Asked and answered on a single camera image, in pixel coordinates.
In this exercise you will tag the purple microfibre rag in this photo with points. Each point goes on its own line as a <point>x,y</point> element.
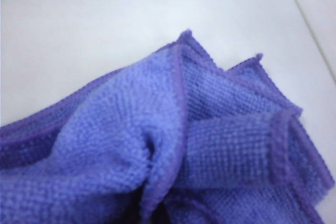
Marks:
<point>147,142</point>

